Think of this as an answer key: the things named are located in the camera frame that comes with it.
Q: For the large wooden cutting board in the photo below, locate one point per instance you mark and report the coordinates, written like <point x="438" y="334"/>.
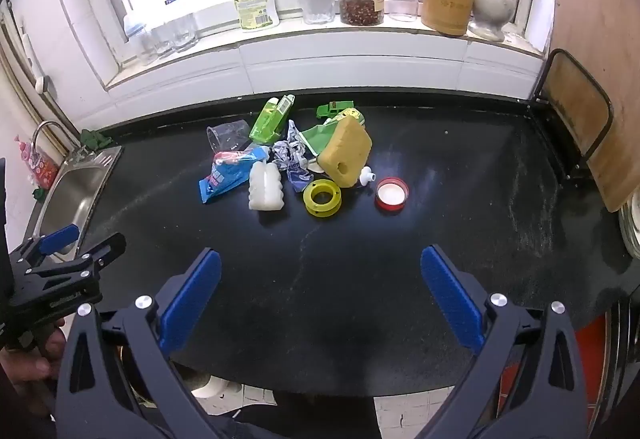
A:
<point x="595" y="9"/>

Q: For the red jar lid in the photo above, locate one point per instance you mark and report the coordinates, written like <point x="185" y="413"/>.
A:
<point x="392" y="194"/>

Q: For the small dark green toy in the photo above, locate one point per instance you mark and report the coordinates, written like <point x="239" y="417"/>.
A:
<point x="95" y="139"/>

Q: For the stack of white plates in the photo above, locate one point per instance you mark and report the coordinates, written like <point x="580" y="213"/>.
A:
<point x="631" y="229"/>

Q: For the grey stone mortar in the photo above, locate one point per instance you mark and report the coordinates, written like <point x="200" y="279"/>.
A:
<point x="492" y="16"/>

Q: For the blue red snack packet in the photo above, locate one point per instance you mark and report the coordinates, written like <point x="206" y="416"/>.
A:
<point x="225" y="174"/>

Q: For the chrome faucet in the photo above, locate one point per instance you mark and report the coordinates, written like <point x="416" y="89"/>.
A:
<point x="47" y="131"/>

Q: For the stainless steel sink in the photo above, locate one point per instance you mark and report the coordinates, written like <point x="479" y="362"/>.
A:
<point x="70" y="199"/>

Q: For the white wall hook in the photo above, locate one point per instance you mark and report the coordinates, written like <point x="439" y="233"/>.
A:
<point x="43" y="83"/>

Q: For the green toy car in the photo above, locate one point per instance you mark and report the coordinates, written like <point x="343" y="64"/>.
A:
<point x="334" y="108"/>

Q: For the pink patterned bottle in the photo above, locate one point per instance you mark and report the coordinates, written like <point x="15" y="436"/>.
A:
<point x="37" y="166"/>

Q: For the blue white paper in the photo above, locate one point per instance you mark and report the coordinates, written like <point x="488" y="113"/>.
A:
<point x="292" y="156"/>

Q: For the yellow plastic spool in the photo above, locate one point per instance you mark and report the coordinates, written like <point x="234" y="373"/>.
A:
<point x="312" y="206"/>

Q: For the green foil packet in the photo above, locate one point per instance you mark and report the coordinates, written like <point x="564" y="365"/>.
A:
<point x="317" y="136"/>

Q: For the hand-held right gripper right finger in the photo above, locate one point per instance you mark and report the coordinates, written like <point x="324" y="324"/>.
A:
<point x="452" y="299"/>

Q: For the green drink carton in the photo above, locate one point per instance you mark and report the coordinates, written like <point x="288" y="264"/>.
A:
<point x="270" y="121"/>

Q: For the purple spray bottle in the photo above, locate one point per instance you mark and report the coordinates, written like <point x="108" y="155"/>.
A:
<point x="367" y="176"/>

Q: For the person's left hand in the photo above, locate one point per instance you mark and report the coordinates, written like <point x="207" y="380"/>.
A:
<point x="30" y="366"/>

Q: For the clear plastic cup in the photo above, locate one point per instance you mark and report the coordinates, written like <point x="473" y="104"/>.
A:
<point x="227" y="135"/>

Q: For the yellow sponge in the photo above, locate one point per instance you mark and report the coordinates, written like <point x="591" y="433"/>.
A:
<point x="347" y="151"/>

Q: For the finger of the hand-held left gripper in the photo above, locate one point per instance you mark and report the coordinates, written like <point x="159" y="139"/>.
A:
<point x="102" y="251"/>
<point x="60" y="235"/>

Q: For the red plastic item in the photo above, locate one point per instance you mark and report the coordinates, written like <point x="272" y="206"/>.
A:
<point x="575" y="349"/>

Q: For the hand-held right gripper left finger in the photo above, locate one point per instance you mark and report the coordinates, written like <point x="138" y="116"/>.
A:
<point x="192" y="299"/>

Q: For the white ribbed plastic bottle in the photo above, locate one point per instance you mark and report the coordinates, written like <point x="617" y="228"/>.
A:
<point x="266" y="186"/>

